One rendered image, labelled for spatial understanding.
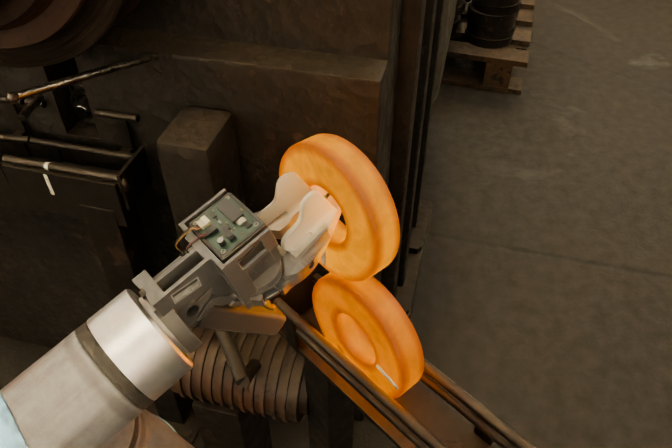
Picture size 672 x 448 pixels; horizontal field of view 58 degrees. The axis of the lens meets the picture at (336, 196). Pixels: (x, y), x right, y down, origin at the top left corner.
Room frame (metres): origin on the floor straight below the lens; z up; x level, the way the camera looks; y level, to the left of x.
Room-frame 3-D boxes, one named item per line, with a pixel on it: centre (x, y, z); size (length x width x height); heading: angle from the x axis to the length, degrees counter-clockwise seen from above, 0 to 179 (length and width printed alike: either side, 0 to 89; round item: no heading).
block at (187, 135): (0.69, 0.19, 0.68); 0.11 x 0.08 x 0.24; 166
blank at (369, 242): (0.46, 0.00, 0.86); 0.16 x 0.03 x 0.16; 41
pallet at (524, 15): (2.59, -0.26, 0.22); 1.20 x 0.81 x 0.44; 74
